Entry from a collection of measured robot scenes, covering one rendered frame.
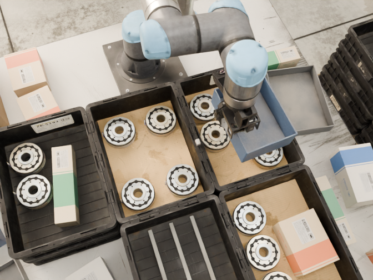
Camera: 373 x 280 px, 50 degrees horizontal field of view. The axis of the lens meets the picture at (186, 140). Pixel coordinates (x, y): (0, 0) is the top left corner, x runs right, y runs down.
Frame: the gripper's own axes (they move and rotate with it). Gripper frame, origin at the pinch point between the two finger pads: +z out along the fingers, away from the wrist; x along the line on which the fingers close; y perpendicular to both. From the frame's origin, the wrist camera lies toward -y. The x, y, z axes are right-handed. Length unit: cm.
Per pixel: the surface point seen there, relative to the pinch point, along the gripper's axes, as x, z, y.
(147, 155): -23.1, 27.6, -9.1
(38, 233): -62, 24, 3
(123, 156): -30.6, 26.9, -11.6
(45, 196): -56, 21, -6
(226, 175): -1.2, 29.5, 6.0
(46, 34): -56, 108, -135
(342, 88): 83, 90, -29
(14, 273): -75, 35, 10
